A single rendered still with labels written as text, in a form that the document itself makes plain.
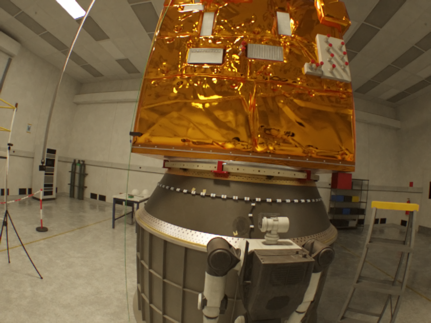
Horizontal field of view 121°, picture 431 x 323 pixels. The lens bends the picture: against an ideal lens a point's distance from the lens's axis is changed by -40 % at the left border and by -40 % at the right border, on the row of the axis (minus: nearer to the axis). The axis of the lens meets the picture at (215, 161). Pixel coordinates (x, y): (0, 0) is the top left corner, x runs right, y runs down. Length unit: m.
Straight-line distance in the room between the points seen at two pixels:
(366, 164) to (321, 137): 7.26
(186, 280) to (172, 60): 1.81
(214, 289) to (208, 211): 0.72
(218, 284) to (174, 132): 1.19
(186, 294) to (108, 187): 7.28
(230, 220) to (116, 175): 7.20
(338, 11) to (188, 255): 2.68
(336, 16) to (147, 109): 2.11
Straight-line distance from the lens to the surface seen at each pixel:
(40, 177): 8.18
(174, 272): 1.60
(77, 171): 9.28
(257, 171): 1.50
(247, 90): 1.69
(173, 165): 1.82
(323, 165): 1.74
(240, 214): 1.41
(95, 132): 9.22
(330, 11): 2.46
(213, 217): 1.42
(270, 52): 1.96
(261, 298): 0.77
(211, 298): 0.90
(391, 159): 9.94
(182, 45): 1.99
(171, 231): 1.50
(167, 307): 1.84
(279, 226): 0.85
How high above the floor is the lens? 1.63
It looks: 4 degrees up
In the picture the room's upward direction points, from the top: 5 degrees clockwise
